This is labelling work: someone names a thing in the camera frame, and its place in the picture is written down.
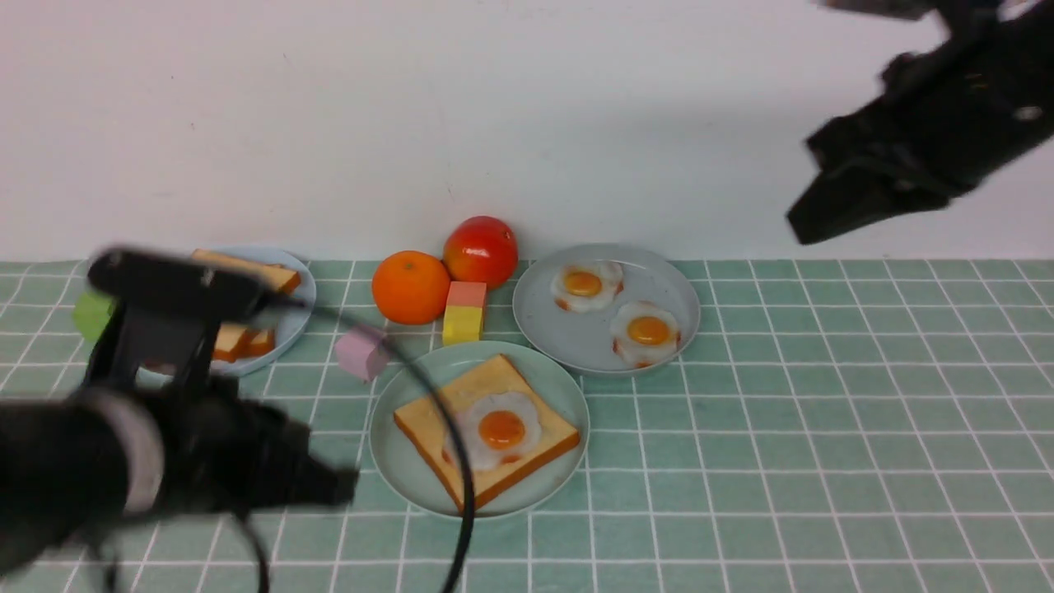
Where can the green round plate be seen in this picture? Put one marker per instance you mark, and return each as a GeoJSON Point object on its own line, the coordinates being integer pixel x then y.
{"type": "Point", "coordinates": [395, 461]}

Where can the pink and yellow block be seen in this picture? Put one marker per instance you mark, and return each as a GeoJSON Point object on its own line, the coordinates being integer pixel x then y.
{"type": "Point", "coordinates": [464, 315]}

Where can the light blue bread plate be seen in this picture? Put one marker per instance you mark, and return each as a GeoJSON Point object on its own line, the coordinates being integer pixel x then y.
{"type": "Point", "coordinates": [288, 322]}

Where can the pink cube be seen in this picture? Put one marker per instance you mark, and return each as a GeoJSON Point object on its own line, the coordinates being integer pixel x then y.
{"type": "Point", "coordinates": [361, 352]}

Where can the fried egg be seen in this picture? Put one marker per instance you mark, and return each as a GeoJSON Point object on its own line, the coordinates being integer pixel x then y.
{"type": "Point", "coordinates": [586, 287]}
{"type": "Point", "coordinates": [643, 334]}
{"type": "Point", "coordinates": [498, 429]}

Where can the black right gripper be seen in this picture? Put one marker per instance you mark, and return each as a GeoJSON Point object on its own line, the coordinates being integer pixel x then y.
{"type": "Point", "coordinates": [945, 121]}

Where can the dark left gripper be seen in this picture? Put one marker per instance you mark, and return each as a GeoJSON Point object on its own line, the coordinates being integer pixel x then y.
{"type": "Point", "coordinates": [226, 453]}

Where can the green cube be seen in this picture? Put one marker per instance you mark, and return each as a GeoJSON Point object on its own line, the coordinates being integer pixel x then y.
{"type": "Point", "coordinates": [91, 314]}

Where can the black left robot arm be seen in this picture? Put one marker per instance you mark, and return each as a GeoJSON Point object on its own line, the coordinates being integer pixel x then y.
{"type": "Point", "coordinates": [75, 471]}

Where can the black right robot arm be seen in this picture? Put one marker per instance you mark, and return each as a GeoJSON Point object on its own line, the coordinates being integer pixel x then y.
{"type": "Point", "coordinates": [967, 20]}

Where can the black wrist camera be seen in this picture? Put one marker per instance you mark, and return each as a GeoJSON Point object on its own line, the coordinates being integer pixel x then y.
{"type": "Point", "coordinates": [169, 311]}

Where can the orange fruit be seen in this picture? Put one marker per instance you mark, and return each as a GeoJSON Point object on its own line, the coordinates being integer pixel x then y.
{"type": "Point", "coordinates": [411, 288]}

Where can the red tomato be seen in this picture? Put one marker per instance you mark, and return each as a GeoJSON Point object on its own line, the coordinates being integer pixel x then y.
{"type": "Point", "coordinates": [482, 249]}

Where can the grey egg plate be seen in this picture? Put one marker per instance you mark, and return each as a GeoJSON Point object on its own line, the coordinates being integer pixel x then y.
{"type": "Point", "coordinates": [582, 342]}

